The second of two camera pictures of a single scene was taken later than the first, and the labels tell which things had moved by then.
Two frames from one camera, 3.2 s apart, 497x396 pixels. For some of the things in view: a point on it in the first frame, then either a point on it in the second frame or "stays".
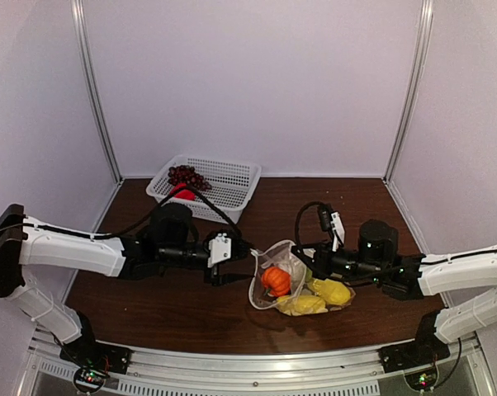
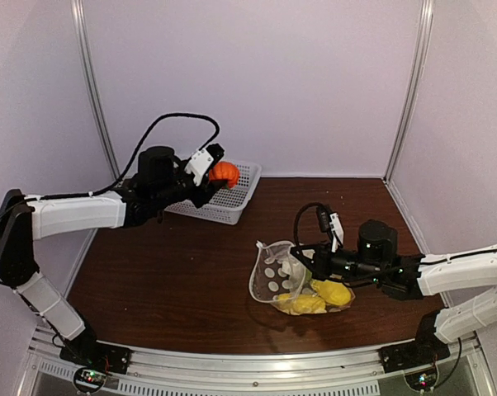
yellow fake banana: (298, 305) stays
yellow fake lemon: (332, 291) stays
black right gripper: (321, 256) stays
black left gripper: (219, 280) -> (205, 191)
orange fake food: (276, 281) -> (224, 171)
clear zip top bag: (281, 282) stays
